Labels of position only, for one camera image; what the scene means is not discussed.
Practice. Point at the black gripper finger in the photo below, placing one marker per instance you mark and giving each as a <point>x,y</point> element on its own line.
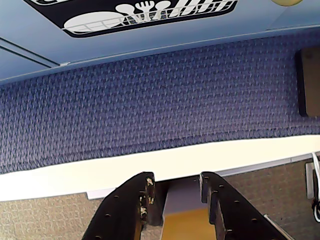
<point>120,212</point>
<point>237,215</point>

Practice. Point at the dark rectangular floor panel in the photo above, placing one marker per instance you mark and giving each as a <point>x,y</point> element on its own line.
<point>310,82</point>

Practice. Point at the blue wooden toy kitchen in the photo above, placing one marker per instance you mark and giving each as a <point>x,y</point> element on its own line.
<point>175,32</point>

